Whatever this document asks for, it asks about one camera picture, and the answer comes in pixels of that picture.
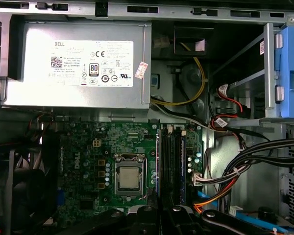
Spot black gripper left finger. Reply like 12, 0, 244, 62
71, 204, 160, 235

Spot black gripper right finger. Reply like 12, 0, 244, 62
164, 204, 273, 235

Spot blue RAM stick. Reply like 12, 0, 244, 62
180, 131, 187, 206

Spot silver CPU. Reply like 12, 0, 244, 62
119, 167, 140, 189

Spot metal CPU socket cover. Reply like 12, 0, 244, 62
112, 153, 147, 196

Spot green motherboard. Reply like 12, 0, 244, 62
56, 121, 204, 221

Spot black case fan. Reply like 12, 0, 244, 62
4, 146, 60, 235

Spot metal drive cage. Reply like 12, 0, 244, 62
210, 23, 294, 128

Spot grey power supply unit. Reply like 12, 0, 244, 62
1, 21, 152, 110

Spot black open PC case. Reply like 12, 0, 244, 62
0, 0, 294, 235

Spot orange wires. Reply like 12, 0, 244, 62
193, 176, 238, 215

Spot white wire connector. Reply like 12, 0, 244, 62
192, 172, 203, 187

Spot blue flat data cable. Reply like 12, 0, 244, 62
197, 189, 294, 235

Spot black cable bundle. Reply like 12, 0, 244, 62
218, 138, 294, 211

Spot red black wire bundle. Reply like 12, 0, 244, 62
208, 83, 247, 134

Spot yellow wires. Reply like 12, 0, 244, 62
150, 43, 208, 107

